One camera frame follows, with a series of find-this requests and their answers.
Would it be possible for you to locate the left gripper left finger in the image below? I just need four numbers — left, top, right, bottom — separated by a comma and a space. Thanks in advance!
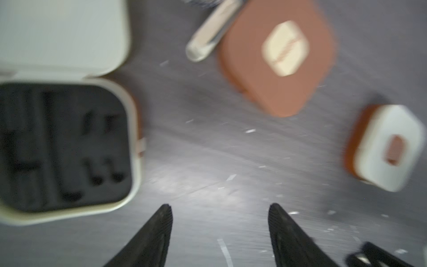
105, 204, 173, 267

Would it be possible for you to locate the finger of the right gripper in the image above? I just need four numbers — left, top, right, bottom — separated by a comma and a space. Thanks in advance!
345, 242, 413, 267

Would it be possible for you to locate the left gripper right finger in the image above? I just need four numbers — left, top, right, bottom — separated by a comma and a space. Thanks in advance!
268, 203, 337, 267

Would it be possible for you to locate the cream nail kit case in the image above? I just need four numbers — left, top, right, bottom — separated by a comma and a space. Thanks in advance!
344, 105, 427, 192
1, 1, 145, 226

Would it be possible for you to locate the brown nail kit case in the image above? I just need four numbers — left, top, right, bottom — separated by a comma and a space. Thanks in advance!
218, 1, 335, 117

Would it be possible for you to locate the cream nail clipper large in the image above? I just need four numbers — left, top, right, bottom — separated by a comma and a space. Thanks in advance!
185, 0, 245, 62

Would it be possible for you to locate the crushed flag print can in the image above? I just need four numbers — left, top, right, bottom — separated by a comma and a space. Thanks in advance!
182, 0, 223, 8

